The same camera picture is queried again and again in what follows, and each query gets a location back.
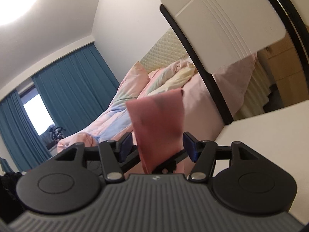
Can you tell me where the pink shopping bag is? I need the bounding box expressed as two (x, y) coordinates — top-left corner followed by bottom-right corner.
(126, 88), (185, 174)

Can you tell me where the bed with pink sheet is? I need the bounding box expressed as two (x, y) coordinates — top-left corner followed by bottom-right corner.
(139, 54), (270, 140)

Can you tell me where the cream quilted headboard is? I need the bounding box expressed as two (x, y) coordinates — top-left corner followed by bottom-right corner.
(140, 28), (188, 73)

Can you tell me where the pastel pink duvet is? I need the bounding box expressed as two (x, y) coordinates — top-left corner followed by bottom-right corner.
(57, 59), (197, 153)

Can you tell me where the wooden drawer cabinet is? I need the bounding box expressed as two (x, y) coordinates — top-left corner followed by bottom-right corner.
(258, 33), (308, 107)

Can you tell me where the white black folding chair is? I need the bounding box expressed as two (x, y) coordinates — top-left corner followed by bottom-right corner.
(159, 0), (287, 126)

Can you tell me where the blue curtain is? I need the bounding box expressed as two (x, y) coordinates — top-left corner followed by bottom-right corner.
(1, 43), (119, 171)

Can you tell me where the black exercise bike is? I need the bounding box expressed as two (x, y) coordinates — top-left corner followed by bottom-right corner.
(47, 125), (66, 149)

